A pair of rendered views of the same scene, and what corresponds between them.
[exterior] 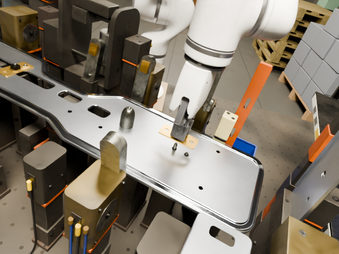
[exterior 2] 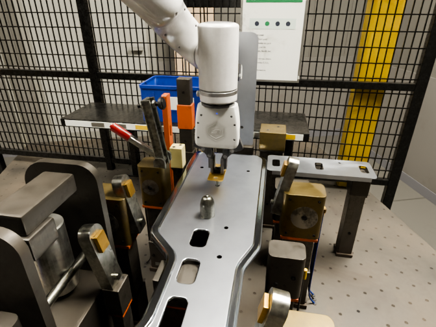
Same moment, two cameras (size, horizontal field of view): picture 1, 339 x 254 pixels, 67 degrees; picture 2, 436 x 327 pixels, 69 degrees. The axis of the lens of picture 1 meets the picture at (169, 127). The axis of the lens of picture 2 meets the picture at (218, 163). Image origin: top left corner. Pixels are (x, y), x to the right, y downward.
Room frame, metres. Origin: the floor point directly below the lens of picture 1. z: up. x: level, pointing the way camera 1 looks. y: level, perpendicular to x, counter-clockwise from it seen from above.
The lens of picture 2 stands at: (0.50, 0.66, 1.41)
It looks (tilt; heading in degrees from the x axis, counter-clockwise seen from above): 27 degrees down; 265
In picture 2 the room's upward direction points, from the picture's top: straight up
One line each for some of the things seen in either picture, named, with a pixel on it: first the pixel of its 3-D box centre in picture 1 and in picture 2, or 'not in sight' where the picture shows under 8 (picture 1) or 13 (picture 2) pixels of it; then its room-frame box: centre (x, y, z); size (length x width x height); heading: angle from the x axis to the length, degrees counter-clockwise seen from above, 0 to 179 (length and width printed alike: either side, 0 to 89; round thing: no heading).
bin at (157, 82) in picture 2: not in sight; (187, 98); (0.51, -0.49, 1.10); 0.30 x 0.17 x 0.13; 166
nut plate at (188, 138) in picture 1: (179, 134); (217, 170); (0.44, -0.02, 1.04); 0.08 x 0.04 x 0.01; 75
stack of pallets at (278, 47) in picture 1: (295, 36); not in sight; (4.92, -1.64, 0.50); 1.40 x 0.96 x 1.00; 5
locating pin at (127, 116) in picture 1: (127, 118); (207, 207); (0.47, 0.10, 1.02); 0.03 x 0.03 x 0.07
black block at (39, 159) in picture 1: (43, 206); (287, 303); (0.31, 0.21, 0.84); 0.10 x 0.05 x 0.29; 165
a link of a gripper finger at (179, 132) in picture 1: (179, 128); (228, 159); (0.42, -0.02, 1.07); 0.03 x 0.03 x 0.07; 75
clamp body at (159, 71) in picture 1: (142, 117); (117, 259); (0.68, 0.09, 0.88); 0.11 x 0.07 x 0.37; 165
